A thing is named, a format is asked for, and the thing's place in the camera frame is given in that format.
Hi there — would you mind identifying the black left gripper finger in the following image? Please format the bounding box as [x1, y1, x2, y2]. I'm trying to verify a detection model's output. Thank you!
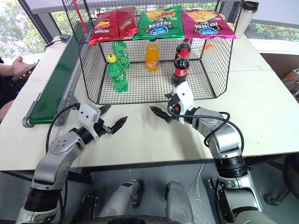
[109, 116, 128, 135]
[99, 105, 112, 118]

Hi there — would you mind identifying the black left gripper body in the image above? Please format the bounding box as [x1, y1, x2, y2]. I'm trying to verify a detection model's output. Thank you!
[93, 118, 113, 139]

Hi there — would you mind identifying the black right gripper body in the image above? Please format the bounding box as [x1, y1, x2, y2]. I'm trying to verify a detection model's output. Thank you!
[167, 94, 185, 123]

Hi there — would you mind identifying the dark smartphone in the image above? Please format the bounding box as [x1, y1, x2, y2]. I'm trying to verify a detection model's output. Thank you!
[11, 59, 41, 82]

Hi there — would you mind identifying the green conveyor belt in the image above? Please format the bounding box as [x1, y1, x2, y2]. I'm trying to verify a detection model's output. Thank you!
[21, 35, 83, 128]

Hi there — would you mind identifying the person's bare hand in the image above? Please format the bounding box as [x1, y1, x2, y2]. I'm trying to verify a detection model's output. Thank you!
[12, 56, 32, 79]

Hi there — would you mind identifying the cola bottle red cap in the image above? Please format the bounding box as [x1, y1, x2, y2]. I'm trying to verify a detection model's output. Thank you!
[171, 49, 191, 85]
[174, 38, 192, 62]

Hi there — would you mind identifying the green soda bottle yellow cap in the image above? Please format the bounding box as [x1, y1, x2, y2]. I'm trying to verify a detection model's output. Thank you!
[107, 54, 130, 93]

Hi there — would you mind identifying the orange soda bottle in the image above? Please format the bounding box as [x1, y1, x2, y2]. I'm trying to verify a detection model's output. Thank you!
[145, 38, 160, 73]

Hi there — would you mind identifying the green chip bag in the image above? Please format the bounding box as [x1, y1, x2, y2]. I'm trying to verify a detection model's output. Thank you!
[132, 5, 185, 41]

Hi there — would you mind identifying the magenta chip bag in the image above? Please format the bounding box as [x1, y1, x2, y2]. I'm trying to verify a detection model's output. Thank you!
[181, 9, 237, 40]

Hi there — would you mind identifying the red chip bag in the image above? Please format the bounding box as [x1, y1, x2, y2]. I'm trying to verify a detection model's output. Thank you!
[88, 11, 120, 46]
[116, 6, 139, 40]

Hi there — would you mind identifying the red bar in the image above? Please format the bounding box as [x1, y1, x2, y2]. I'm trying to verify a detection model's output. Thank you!
[71, 0, 90, 34]

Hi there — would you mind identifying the person's dark clothed body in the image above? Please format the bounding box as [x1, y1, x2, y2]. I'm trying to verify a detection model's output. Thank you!
[0, 55, 20, 123]

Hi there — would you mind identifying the white tumbler black lid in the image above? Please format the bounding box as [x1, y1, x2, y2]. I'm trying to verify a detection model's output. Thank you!
[234, 0, 260, 39]

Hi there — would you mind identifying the black wheel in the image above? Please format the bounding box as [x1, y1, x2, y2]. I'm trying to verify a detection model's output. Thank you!
[283, 154, 299, 195]

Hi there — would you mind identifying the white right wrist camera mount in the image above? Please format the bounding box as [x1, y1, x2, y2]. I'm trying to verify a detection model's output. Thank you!
[172, 81, 196, 115]

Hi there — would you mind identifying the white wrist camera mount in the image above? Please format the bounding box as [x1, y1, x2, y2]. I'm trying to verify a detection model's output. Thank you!
[78, 104, 102, 141]
[172, 81, 196, 115]

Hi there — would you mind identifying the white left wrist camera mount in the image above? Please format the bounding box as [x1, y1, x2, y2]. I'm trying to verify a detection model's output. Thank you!
[78, 104, 102, 141]

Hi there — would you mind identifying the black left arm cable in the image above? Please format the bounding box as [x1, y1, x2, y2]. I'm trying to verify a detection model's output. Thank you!
[45, 103, 80, 153]

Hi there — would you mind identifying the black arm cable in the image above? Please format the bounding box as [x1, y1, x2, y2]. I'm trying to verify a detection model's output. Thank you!
[174, 112, 245, 160]
[45, 103, 80, 153]

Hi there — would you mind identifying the black wire rack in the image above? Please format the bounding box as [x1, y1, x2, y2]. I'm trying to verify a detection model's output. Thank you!
[62, 0, 244, 105]

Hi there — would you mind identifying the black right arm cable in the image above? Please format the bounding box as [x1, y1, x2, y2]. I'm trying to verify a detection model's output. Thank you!
[174, 112, 245, 160]

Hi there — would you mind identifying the thin white cable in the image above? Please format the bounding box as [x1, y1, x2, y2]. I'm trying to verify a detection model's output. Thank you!
[186, 163, 206, 212]

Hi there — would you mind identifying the black adapter cable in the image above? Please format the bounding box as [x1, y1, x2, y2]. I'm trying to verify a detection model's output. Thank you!
[44, 38, 62, 52]

